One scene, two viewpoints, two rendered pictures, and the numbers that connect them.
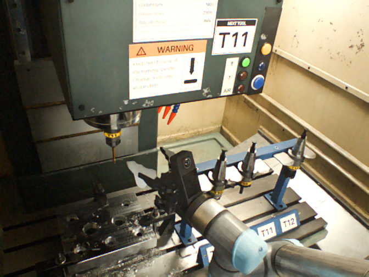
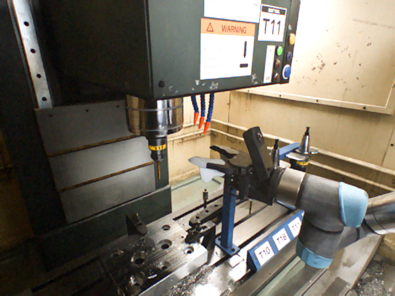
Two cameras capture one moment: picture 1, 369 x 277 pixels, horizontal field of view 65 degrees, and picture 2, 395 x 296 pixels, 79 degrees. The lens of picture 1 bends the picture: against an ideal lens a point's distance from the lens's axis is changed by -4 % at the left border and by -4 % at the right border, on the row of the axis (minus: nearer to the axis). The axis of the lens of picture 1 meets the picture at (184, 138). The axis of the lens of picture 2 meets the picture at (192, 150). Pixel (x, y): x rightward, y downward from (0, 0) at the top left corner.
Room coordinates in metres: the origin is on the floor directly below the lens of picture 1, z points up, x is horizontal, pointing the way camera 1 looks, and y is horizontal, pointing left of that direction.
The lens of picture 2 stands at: (0.03, 0.21, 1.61)
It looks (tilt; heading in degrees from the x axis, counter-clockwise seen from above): 23 degrees down; 350
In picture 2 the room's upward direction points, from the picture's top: straight up
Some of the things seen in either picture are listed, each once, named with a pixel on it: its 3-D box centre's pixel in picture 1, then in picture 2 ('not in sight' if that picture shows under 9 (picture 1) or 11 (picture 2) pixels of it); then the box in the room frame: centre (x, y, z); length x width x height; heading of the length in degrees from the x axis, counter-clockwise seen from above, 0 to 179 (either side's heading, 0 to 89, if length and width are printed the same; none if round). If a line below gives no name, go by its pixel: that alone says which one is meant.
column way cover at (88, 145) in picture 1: (87, 114); (108, 157); (1.08, 0.42, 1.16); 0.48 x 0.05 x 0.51; 120
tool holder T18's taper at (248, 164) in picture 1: (250, 159); (274, 156); (0.75, -0.21, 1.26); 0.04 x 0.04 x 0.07
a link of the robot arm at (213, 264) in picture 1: (233, 266); (323, 235); (0.38, -0.14, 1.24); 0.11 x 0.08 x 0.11; 106
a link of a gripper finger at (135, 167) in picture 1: (140, 177); (205, 171); (0.52, 0.09, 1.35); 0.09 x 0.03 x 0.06; 69
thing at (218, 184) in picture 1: (218, 178); not in sight; (0.70, -0.12, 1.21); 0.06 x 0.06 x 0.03
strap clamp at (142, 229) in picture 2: (100, 196); (137, 227); (0.79, 0.30, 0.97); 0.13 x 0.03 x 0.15; 30
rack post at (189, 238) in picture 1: (189, 207); (228, 215); (0.72, -0.04, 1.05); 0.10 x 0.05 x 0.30; 30
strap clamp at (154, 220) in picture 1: (156, 221); (200, 237); (0.70, 0.07, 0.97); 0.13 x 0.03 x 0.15; 120
